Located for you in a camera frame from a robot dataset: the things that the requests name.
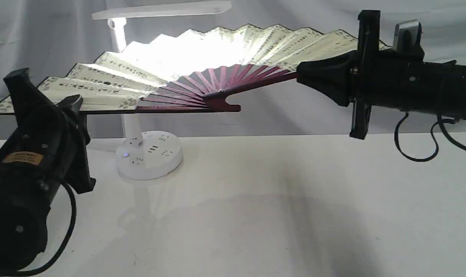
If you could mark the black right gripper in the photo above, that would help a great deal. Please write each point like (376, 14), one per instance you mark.
(331, 75)

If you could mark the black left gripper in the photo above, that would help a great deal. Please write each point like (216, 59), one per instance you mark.
(56, 132)

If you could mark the folding paper fan dark ribs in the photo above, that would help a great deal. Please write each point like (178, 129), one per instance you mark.
(194, 72)

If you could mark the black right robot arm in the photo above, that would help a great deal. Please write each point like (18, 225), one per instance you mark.
(397, 78)

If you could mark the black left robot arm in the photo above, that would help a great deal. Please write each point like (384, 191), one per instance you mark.
(26, 195)

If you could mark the white desk lamp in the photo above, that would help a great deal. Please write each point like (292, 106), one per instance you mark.
(153, 154)

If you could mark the grey backdrop curtain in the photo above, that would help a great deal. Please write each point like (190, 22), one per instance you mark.
(50, 36)

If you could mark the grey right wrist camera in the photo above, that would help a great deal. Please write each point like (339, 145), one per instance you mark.
(407, 36)

